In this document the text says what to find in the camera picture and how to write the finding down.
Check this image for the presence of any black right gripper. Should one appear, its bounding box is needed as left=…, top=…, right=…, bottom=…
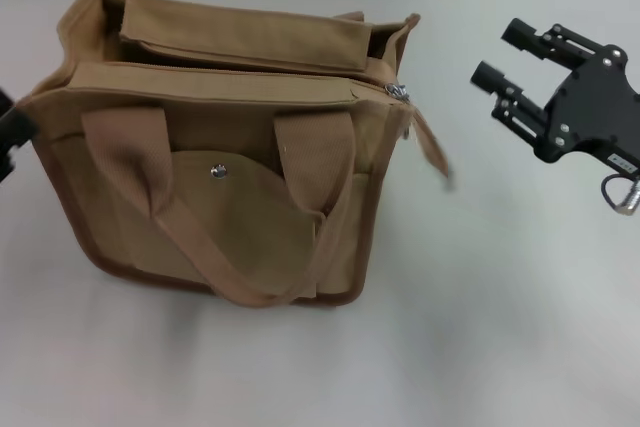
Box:
left=469, top=18, right=640, bottom=168

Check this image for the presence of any silver zipper pull ring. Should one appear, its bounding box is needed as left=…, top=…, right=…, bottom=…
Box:
left=383, top=81, right=413, bottom=101

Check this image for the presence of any khaki canvas food bag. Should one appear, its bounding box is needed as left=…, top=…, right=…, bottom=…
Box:
left=22, top=0, right=455, bottom=309

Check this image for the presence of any black cable with silver plug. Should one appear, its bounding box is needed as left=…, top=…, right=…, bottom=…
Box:
left=599, top=172, right=640, bottom=218

